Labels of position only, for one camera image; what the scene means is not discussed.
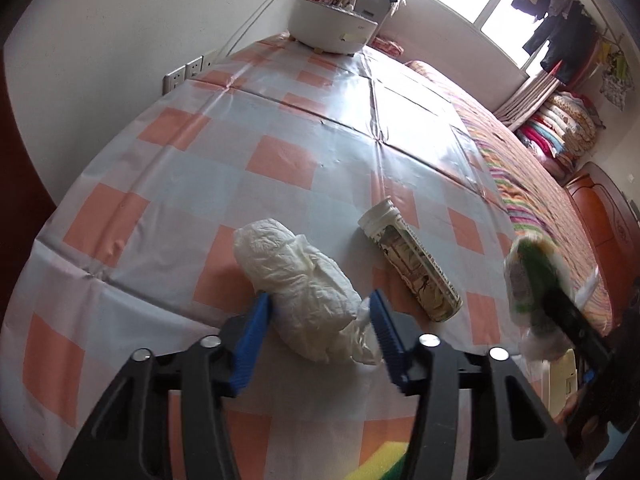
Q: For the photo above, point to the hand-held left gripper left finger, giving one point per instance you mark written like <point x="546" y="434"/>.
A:
<point x="250" y="345"/>

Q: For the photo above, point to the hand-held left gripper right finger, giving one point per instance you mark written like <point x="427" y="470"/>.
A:
<point x="385" y="340"/>

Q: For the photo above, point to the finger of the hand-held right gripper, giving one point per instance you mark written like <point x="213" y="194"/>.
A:
<point x="575" y="322"/>

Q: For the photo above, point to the green and white wrapper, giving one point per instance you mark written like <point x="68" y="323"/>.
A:
<point x="525" y="280"/>

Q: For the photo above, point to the white plastic bag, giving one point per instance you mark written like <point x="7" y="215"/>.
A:
<point x="300" y="285"/>

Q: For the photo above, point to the cream plastic chair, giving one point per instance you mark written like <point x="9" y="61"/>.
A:
<point x="562" y="380"/>

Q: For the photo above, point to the printed label plastic bottle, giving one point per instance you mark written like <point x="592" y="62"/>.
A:
<point x="415" y="265"/>

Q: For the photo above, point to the wooden bed headboard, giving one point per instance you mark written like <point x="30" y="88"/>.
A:
<point x="610" y="220"/>

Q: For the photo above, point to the rainbow sponge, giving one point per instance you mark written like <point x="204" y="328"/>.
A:
<point x="385" y="467"/>

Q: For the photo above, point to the striped bed blanket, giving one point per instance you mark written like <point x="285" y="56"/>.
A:
<point x="540" y="195"/>

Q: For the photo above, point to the orange checkered tablecloth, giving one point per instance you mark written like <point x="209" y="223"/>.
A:
<point x="200" y="175"/>

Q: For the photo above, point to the stack of folded blankets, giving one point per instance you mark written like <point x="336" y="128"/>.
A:
<point x="560" y="130"/>

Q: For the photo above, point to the beige curtain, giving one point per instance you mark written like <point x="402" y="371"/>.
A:
<point x="530" y="95"/>

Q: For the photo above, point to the patterned hanging bag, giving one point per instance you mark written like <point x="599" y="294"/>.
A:
<point x="616" y="77"/>

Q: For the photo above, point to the row of hanging dark clothes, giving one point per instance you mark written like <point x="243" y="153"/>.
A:
<point x="565" y="35"/>

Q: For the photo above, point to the red patterned cloth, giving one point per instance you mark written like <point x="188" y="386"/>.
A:
<point x="387" y="45"/>

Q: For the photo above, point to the dark red wooden door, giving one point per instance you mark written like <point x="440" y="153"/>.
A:
<point x="15" y="150"/>

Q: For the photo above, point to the white round container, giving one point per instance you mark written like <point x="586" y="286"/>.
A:
<point x="330" y="27"/>

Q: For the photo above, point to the grey cabinet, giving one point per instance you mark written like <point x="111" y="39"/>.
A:
<point x="372" y="2"/>

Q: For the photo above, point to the white wall socket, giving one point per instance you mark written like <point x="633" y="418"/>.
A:
<point x="195" y="67"/>
<point x="175" y="81"/>

